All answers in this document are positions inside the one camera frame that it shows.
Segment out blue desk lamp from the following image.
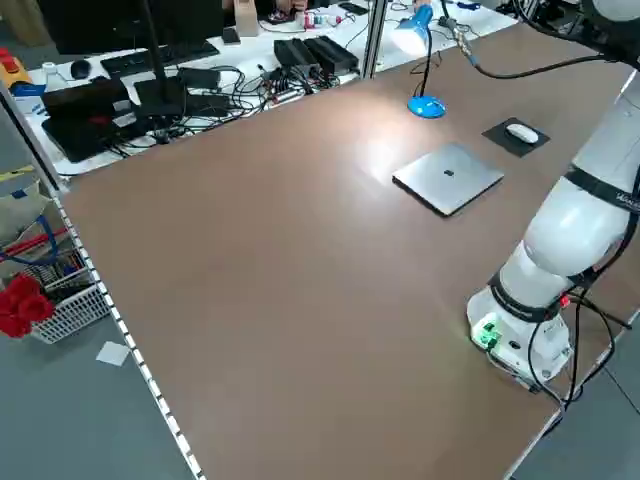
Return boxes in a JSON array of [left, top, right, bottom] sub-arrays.
[[391, 3, 448, 120]]

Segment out silver closed laptop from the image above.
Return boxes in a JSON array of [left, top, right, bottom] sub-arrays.
[[391, 142, 506, 219]]

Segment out black power supply unit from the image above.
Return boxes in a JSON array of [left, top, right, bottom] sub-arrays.
[[273, 38, 321, 77], [305, 34, 361, 76]]

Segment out white side table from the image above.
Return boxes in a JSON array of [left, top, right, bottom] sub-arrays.
[[344, 0, 519, 71], [22, 0, 374, 177]]

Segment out black monitor stand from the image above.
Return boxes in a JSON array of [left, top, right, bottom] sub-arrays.
[[133, 0, 185, 119]]

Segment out black mouse mat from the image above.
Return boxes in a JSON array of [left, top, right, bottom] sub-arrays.
[[481, 117, 551, 159]]

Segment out white computer mouse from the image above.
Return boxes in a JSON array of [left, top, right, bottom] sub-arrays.
[[505, 123, 541, 144]]

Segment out tan cardboard box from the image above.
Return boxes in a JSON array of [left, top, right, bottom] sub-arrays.
[[233, 0, 260, 37]]

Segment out white paper sheet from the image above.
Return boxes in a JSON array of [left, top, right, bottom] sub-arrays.
[[95, 341, 132, 367]]

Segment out black keyboard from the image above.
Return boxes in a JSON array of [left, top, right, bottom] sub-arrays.
[[99, 40, 221, 77]]

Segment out black computer monitor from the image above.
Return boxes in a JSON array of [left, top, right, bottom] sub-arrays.
[[43, 0, 225, 55]]

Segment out red plastic parts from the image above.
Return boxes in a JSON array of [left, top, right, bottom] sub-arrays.
[[0, 273, 55, 340]]

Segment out yellow emergency stop box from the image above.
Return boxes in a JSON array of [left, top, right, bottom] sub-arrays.
[[0, 47, 31, 89]]

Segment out black cable bundle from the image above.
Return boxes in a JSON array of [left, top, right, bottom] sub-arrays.
[[149, 64, 321, 146]]

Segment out aluminium frame post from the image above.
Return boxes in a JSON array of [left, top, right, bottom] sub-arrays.
[[363, 0, 390, 80], [0, 78, 72, 195]]

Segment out aluminium table edge rail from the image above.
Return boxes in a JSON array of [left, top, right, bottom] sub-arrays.
[[52, 192, 209, 480]]

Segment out white wire basket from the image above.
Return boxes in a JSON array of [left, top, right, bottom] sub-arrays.
[[27, 282, 114, 345]]

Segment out black arm base cable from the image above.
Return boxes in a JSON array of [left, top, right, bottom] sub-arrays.
[[529, 287, 634, 416]]

